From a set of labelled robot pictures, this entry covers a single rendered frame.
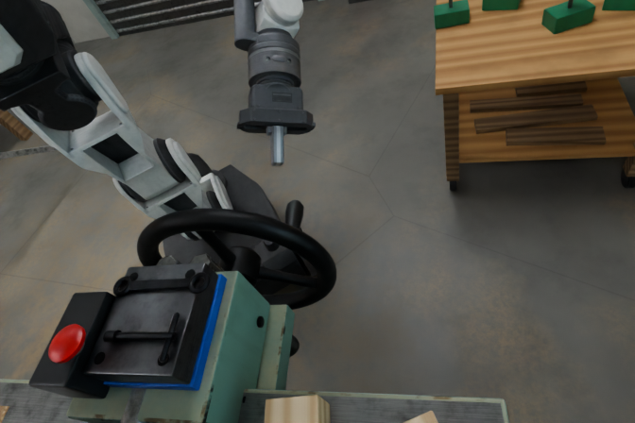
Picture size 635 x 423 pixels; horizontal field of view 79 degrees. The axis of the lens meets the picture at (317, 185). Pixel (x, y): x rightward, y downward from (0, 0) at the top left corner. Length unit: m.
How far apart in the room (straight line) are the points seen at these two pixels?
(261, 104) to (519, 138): 1.08
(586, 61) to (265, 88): 0.91
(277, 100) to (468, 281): 0.98
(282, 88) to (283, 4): 0.13
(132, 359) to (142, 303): 0.05
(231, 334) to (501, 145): 1.27
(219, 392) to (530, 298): 1.15
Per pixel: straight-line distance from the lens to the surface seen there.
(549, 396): 1.32
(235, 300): 0.39
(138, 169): 1.09
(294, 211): 0.52
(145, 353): 0.36
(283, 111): 0.62
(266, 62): 0.64
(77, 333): 0.38
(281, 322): 0.46
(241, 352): 0.41
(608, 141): 1.57
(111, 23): 4.23
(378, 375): 1.32
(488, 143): 1.51
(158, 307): 0.37
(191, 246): 1.58
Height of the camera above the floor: 1.27
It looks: 47 degrees down
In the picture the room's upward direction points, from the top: 24 degrees counter-clockwise
